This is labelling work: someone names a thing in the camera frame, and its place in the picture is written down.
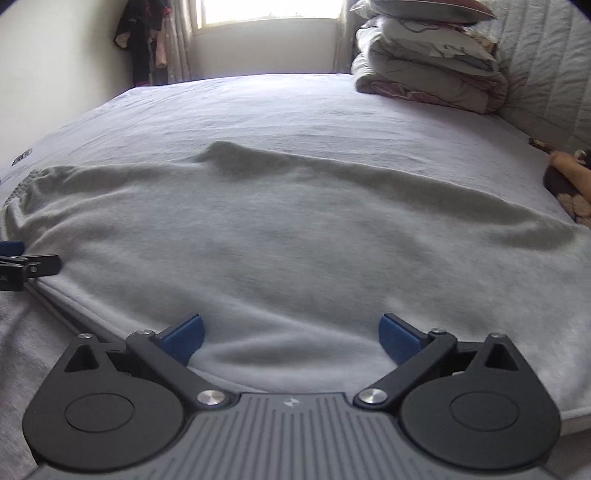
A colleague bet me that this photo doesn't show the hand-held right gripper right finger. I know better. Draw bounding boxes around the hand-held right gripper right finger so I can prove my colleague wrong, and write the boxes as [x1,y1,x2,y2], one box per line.
[353,313,532,409]

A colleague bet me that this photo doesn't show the window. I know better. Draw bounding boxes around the window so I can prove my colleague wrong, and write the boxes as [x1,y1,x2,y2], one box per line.
[194,0,345,26]

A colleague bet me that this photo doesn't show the grey patterned curtain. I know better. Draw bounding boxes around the grey patterned curtain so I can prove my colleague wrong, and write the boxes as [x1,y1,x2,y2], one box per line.
[164,0,195,84]
[332,0,365,75]

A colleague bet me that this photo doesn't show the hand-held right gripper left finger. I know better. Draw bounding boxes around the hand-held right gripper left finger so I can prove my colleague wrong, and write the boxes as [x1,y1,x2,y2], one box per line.
[62,313,229,409]

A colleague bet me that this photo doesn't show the grey pants with black stripes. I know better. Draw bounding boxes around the grey pants with black stripes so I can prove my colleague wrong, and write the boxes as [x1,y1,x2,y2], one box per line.
[0,141,591,435]

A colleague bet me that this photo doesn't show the folded grey quilt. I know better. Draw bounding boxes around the folded grey quilt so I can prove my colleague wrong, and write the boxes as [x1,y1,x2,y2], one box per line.
[351,16,509,114]

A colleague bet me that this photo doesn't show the hanging clothes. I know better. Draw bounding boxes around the hanging clothes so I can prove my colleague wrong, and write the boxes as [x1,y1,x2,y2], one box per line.
[115,0,171,87]

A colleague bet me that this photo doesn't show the grey quilted headboard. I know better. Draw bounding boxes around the grey quilted headboard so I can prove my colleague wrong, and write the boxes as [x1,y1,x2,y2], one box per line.
[471,0,591,153]

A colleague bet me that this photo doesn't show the bed with grey sheet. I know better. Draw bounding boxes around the bed with grey sheet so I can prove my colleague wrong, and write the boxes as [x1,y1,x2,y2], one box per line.
[0,71,591,480]

